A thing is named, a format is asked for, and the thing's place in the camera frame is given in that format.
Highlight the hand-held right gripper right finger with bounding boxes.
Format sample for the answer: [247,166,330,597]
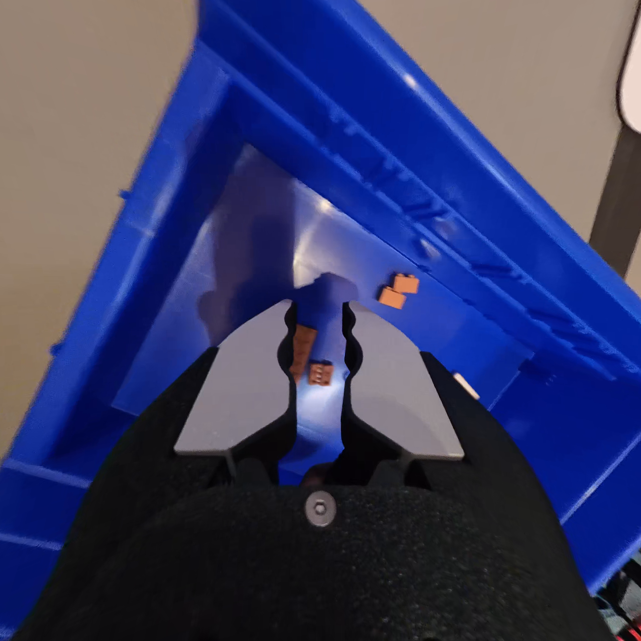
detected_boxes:
[341,299,465,461]

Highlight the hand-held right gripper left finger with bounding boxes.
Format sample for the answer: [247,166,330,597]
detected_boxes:
[173,299,299,459]

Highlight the blue plastic bin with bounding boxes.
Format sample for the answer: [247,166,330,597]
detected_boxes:
[0,0,641,639]

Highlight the white toy brick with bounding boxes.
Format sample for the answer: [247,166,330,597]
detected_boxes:
[452,371,481,401]

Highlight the long brown brick plate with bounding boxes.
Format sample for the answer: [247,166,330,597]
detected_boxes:
[292,325,317,385]

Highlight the white stand with flat base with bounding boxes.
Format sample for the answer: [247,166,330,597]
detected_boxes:
[616,0,641,135]

